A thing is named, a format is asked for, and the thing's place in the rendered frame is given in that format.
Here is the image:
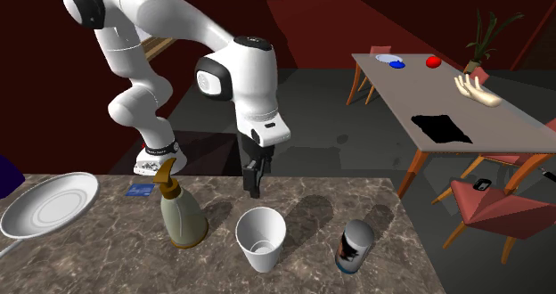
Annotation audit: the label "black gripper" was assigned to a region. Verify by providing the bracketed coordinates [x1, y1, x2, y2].
[237, 132, 275, 200]

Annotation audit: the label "white paper cup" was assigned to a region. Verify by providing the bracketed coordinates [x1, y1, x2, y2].
[234, 206, 288, 274]

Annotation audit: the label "beige spray bottle brown nozzle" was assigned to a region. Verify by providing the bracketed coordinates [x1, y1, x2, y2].
[151, 157, 210, 249]

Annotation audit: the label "blue card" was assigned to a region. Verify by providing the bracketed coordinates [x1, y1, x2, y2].
[125, 182, 157, 198]

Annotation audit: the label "grey can with picture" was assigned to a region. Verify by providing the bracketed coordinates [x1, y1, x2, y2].
[334, 218, 376, 275]

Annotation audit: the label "red chair with wooden legs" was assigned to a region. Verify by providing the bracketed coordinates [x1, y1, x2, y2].
[470, 65, 491, 86]
[430, 177, 556, 266]
[345, 45, 393, 107]
[459, 117, 556, 181]

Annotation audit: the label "grey dining table wooden legs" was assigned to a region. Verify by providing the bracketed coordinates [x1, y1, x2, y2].
[350, 52, 556, 200]

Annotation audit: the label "white plate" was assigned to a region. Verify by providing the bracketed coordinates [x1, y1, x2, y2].
[0, 171, 101, 241]

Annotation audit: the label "dark blue rounded object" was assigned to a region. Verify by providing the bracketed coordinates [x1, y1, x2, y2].
[0, 153, 27, 201]

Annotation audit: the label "green potted plant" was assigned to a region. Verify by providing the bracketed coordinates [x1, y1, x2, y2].
[462, 8, 527, 75]

